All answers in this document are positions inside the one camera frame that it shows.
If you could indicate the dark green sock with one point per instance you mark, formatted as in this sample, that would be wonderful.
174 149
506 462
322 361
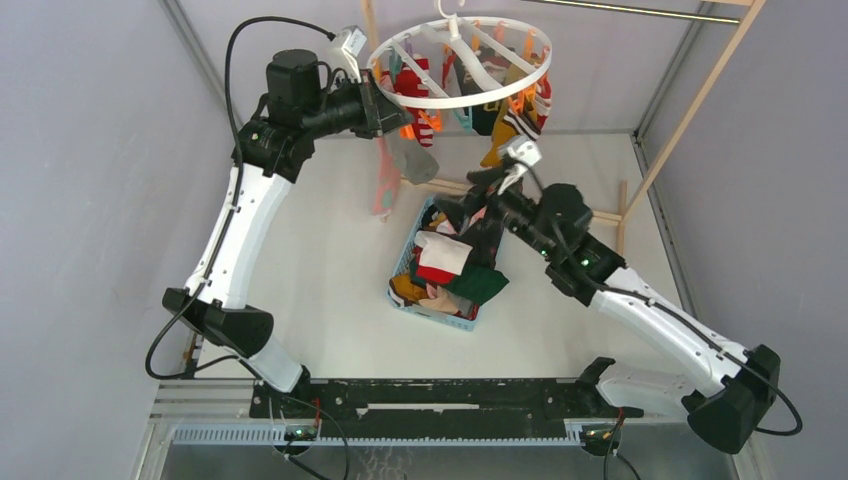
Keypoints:
478 284

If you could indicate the mustard striped sock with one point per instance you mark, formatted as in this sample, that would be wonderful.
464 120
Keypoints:
509 124

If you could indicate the dark brown sock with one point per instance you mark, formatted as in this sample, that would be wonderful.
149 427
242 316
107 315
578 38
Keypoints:
484 237

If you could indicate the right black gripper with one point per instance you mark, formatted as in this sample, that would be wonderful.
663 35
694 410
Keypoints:
486 192

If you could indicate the blue plastic laundry basket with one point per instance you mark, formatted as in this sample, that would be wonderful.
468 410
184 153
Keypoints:
412 294

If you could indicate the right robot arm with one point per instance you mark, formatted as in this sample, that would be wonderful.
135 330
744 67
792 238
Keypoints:
723 390

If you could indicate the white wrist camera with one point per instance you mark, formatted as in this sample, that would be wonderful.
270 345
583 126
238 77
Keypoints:
519 155
344 50

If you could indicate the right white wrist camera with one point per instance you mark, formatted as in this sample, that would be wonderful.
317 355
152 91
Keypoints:
519 155

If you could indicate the wooden drying rack frame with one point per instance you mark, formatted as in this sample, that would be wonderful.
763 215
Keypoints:
696 20

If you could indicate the pink patterned hanging sock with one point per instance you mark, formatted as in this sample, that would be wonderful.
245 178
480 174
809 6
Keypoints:
388 182

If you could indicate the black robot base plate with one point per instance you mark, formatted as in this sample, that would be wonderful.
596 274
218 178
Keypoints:
521 409

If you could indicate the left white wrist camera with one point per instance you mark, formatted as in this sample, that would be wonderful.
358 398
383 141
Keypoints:
344 50

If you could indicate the grey beige striped sock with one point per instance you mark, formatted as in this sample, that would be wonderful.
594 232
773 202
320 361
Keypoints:
416 164

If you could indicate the white round clip hanger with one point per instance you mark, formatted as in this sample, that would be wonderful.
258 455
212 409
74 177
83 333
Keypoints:
455 62

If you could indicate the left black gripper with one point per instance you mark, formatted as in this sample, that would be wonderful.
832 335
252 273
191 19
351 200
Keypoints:
378 113

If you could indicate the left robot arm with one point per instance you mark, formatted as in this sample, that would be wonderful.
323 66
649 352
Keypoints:
299 107

